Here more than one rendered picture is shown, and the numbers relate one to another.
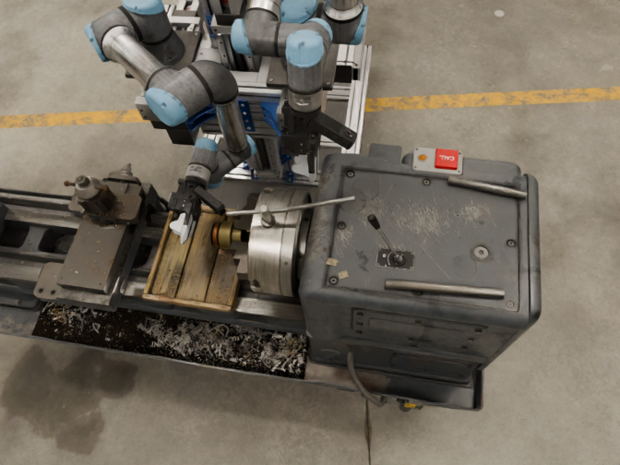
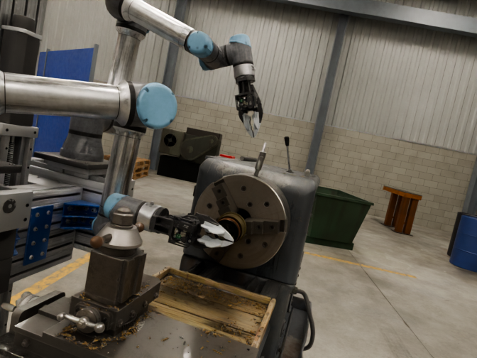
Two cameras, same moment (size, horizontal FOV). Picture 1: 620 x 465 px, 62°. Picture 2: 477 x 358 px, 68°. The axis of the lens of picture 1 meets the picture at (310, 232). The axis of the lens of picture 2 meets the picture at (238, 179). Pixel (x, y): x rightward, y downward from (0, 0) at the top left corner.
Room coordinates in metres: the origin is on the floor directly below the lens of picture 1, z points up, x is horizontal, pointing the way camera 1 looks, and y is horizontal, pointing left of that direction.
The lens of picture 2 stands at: (0.80, 1.28, 1.33)
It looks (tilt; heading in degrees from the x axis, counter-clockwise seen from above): 6 degrees down; 267
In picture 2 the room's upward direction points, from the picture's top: 12 degrees clockwise
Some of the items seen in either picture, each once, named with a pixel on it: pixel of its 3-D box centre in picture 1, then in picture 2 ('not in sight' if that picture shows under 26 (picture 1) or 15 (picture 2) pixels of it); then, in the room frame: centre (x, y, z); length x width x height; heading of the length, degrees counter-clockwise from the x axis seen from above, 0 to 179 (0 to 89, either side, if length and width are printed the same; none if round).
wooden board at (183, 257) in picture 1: (201, 255); (201, 307); (0.77, 0.37, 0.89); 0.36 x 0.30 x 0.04; 163
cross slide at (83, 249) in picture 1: (103, 230); (132, 345); (0.89, 0.69, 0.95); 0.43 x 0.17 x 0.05; 163
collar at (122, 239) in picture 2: (86, 185); (120, 234); (0.95, 0.67, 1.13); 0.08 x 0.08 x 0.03
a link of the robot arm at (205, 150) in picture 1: (204, 156); (126, 210); (1.03, 0.31, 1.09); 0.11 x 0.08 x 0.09; 163
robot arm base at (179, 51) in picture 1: (159, 41); not in sight; (1.44, 0.42, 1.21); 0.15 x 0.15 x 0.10
